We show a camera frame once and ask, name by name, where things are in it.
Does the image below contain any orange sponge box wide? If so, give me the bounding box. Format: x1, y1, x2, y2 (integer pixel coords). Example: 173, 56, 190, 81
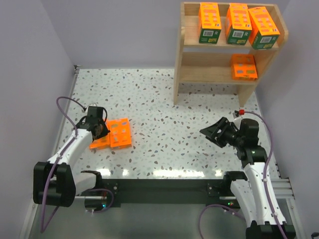
107, 118, 132, 150
230, 54, 258, 81
89, 134, 110, 150

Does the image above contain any orange sponge box narrow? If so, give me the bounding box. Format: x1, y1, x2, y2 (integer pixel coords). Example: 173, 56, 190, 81
225, 3, 252, 45
198, 2, 222, 44

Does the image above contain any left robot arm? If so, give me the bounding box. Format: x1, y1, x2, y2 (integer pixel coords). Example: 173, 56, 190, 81
33, 106, 110, 207

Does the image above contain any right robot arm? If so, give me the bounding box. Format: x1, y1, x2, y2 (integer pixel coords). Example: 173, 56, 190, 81
200, 117, 297, 239

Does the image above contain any wooden shelf unit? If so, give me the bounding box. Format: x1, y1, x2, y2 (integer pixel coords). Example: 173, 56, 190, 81
173, 2, 289, 107

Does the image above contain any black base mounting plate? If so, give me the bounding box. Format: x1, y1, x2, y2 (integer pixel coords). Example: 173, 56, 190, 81
101, 179, 240, 209

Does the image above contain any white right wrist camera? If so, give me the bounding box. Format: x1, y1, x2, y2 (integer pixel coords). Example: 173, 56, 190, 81
233, 109, 245, 119

